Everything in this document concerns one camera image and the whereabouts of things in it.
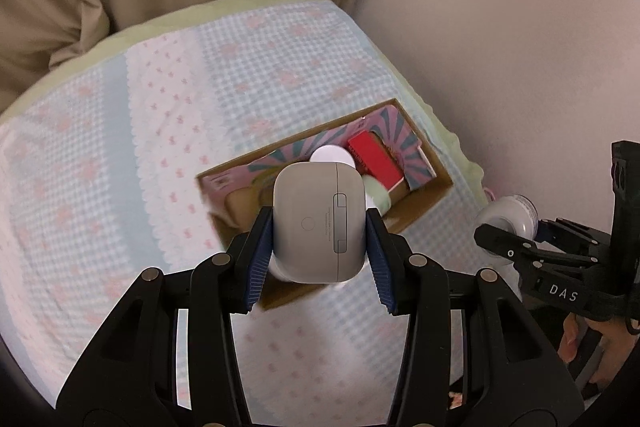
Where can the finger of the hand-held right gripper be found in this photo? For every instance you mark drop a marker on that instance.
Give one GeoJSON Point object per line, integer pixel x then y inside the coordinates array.
{"type": "Point", "coordinates": [510, 249]}
{"type": "Point", "coordinates": [565, 234]}

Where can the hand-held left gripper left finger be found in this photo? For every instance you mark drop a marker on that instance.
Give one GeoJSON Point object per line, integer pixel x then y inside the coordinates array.
{"type": "Point", "coordinates": [260, 252]}

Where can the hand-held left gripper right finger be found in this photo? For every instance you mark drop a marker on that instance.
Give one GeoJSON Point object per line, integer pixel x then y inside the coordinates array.
{"type": "Point", "coordinates": [380, 267]}

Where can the small silver tape roll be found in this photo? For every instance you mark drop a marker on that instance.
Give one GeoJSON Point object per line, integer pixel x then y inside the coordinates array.
{"type": "Point", "coordinates": [505, 212]}

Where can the white earbuds case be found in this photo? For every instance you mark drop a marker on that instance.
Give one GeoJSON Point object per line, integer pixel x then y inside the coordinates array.
{"type": "Point", "coordinates": [310, 217]}

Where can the pink printed cardboard box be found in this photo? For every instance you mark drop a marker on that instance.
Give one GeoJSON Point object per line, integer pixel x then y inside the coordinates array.
{"type": "Point", "coordinates": [415, 207]}

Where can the pale green tape roll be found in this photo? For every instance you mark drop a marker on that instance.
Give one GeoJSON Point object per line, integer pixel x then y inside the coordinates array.
{"type": "Point", "coordinates": [377, 197]}

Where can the red box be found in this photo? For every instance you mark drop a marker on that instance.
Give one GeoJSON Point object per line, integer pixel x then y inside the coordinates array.
{"type": "Point", "coordinates": [375, 159]}

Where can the green jar with white lid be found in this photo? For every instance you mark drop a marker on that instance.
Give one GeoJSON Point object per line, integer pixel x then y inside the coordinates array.
{"type": "Point", "coordinates": [330, 154]}

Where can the person's right hand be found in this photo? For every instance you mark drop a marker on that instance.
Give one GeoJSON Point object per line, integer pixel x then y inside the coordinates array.
{"type": "Point", "coordinates": [607, 352]}

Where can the pale green mattress cover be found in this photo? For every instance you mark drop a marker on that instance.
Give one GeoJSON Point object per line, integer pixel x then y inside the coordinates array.
{"type": "Point", "coordinates": [225, 7]}

